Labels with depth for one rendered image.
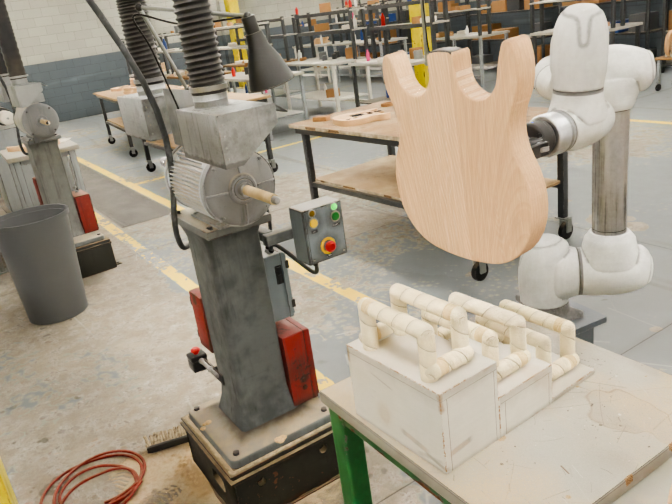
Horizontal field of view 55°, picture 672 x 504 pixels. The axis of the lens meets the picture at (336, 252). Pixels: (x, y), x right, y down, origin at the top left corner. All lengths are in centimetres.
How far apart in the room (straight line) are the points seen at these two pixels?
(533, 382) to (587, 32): 70
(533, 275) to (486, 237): 91
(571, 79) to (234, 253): 131
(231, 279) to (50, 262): 249
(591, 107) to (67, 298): 391
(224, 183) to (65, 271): 279
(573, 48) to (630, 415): 73
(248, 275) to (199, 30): 89
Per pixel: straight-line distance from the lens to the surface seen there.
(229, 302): 233
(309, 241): 222
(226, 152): 173
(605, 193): 210
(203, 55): 186
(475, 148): 118
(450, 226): 130
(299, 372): 255
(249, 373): 247
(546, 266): 212
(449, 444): 123
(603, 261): 214
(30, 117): 526
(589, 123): 146
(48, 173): 548
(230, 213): 208
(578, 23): 143
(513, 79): 109
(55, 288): 472
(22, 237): 460
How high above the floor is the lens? 175
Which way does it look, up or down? 21 degrees down
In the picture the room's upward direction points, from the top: 8 degrees counter-clockwise
